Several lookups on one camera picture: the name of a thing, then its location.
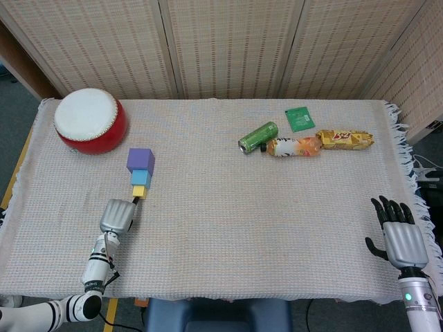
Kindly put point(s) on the red drum white skin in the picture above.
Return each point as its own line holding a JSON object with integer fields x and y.
{"x": 90, "y": 121}

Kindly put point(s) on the green drink can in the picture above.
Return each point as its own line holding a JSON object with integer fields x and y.
{"x": 257, "y": 137}

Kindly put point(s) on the woven folding screen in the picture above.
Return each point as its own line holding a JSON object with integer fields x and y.
{"x": 225, "y": 48}

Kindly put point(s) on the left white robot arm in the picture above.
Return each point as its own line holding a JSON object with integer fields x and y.
{"x": 95, "y": 266}

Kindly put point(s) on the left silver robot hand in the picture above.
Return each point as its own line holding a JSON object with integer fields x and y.
{"x": 116, "y": 216}

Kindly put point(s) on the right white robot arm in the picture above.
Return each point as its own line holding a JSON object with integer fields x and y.
{"x": 422, "y": 306}

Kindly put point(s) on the yellow biscuit pack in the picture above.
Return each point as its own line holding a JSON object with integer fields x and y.
{"x": 346, "y": 139}

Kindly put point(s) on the small yellow foam cube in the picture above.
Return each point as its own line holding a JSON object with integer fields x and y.
{"x": 139, "y": 192}

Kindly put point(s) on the blue seat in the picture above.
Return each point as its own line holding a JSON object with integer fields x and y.
{"x": 214, "y": 316}

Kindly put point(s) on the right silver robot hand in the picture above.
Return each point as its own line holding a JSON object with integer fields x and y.
{"x": 405, "y": 242}

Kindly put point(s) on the light blue cube block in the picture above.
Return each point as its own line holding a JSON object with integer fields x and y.
{"x": 140, "y": 178}

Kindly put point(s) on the beige woven tablecloth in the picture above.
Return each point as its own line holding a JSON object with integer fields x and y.
{"x": 242, "y": 224}

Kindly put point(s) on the green sachet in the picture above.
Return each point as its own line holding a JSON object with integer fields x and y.
{"x": 300, "y": 119}

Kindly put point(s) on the orange juice bottle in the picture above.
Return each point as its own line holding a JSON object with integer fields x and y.
{"x": 294, "y": 147}

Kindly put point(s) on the large purple foam cube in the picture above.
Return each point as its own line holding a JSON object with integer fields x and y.
{"x": 140, "y": 159}

